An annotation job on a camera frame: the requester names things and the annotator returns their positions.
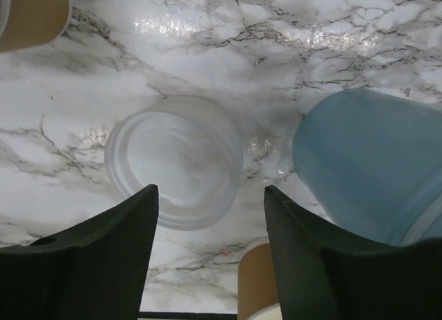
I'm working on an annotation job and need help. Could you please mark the single kraft paper cup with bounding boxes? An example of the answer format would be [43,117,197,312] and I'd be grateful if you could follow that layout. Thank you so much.
[237,238,282,320]

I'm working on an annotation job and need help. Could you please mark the blue cylindrical sugar container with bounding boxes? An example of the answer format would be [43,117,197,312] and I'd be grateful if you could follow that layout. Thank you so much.
[293,88,441,246]

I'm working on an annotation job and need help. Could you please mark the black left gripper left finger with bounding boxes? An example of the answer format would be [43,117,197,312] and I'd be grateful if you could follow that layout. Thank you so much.
[1,185,159,319]

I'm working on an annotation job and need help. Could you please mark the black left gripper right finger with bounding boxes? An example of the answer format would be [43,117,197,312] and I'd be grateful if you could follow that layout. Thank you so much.
[264,186,441,319]

